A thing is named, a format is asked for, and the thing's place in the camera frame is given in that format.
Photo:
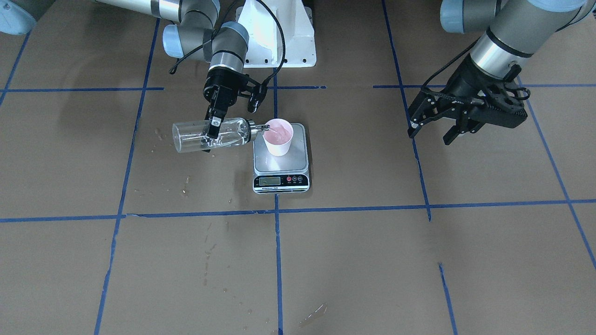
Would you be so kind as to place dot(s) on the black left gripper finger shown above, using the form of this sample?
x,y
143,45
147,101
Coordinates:
x,y
463,125
423,110

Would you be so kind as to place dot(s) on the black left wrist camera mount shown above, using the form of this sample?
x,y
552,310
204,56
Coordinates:
x,y
503,100

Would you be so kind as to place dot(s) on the silver digital kitchen scale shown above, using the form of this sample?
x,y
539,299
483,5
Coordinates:
x,y
289,173

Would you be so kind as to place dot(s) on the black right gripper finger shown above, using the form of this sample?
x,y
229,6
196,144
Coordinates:
x,y
214,118

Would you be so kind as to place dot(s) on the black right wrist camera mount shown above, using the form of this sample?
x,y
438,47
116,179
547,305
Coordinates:
x,y
254,91

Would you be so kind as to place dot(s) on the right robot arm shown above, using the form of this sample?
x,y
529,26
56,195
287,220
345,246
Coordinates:
x,y
79,76

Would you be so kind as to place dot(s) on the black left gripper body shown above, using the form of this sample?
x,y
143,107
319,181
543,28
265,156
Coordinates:
x,y
462,85

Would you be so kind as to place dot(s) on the white camera pillar with base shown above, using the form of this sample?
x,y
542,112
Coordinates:
x,y
286,33

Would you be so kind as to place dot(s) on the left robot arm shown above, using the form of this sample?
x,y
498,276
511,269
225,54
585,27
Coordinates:
x,y
512,30

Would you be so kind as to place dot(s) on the pink paper cup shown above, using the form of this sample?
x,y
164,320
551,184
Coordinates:
x,y
278,137

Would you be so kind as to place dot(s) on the clear glass sauce bottle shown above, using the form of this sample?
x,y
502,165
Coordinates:
x,y
203,136

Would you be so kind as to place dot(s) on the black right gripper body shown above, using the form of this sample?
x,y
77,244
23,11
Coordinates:
x,y
220,86

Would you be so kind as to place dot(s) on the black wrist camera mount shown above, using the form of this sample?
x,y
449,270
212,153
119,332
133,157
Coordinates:
x,y
503,100
254,91

